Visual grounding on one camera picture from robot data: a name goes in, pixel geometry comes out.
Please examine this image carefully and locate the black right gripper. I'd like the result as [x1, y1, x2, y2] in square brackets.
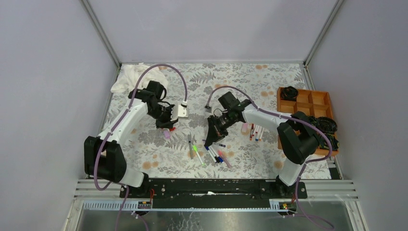
[206, 111, 236, 147]

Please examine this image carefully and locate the pink highlighter cap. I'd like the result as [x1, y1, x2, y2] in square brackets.
[163, 130, 171, 139]

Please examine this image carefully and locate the pink thin pen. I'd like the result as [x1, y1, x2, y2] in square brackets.
[218, 151, 232, 168]

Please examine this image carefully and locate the green capped marker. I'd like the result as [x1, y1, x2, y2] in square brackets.
[192, 145, 205, 166]

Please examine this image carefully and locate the grey pen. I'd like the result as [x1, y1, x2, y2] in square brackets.
[187, 134, 193, 159]

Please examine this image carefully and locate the pink highlighter pen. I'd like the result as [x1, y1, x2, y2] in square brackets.
[241, 123, 248, 133]

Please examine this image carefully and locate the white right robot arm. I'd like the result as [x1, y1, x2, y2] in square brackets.
[204, 91, 319, 198]

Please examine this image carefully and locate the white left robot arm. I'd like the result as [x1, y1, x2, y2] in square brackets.
[84, 81, 178, 198]

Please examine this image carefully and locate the floral table mat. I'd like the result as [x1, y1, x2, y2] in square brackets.
[102, 62, 332, 180]

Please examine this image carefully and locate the black tipped white marker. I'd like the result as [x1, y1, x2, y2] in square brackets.
[209, 147, 224, 163]

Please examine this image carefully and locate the white crumpled cloth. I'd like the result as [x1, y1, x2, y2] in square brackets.
[111, 63, 168, 93]

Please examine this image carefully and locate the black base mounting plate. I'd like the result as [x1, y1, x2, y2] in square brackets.
[119, 178, 307, 209]

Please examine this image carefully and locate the wooden compartment tray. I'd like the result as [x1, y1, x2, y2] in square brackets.
[277, 87, 339, 156]

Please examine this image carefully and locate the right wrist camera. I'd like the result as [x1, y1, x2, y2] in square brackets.
[204, 105, 213, 113]

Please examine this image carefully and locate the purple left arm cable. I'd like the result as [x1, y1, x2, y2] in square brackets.
[93, 64, 189, 231]

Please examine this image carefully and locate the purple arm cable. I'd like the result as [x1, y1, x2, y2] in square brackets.
[93, 64, 189, 231]
[205, 85, 336, 230]

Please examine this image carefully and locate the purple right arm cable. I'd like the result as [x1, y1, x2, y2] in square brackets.
[205, 85, 336, 230]

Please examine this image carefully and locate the black coiled cable top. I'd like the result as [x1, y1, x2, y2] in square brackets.
[280, 86, 300, 102]

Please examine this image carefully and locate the black coiled cable middle right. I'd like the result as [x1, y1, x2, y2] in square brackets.
[316, 116, 339, 134]

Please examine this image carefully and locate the black coiled cable bottom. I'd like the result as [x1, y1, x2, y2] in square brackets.
[322, 134, 340, 151]

